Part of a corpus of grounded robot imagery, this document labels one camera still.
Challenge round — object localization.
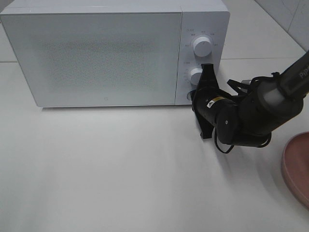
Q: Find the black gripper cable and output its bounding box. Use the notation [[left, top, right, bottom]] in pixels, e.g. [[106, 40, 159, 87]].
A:
[[212, 72, 281, 154]]

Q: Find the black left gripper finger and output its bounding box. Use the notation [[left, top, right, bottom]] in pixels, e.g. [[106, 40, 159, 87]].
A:
[[197, 116, 214, 139]]

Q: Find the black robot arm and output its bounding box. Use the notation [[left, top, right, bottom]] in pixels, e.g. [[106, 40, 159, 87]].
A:
[[189, 53, 309, 148]]

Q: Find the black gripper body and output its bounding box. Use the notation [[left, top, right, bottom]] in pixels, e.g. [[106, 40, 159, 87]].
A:
[[192, 90, 238, 145]]

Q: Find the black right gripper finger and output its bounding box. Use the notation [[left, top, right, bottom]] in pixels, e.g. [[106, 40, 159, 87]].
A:
[[197, 63, 220, 93]]

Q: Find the upper white power knob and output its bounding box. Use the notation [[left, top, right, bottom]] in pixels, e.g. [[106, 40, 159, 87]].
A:
[[193, 35, 213, 57]]

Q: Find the lower white timer knob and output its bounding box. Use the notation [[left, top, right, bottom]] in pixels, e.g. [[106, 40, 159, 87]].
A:
[[189, 68, 203, 86]]

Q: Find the white microwave oven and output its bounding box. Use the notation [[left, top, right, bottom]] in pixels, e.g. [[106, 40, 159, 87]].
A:
[[0, 0, 230, 105]]

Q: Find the pink round plate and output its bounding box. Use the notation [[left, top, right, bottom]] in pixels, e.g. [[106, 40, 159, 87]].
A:
[[281, 132, 309, 208]]

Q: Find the round white door button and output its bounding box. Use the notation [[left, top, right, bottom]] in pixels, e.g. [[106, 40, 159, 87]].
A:
[[186, 90, 194, 101]]

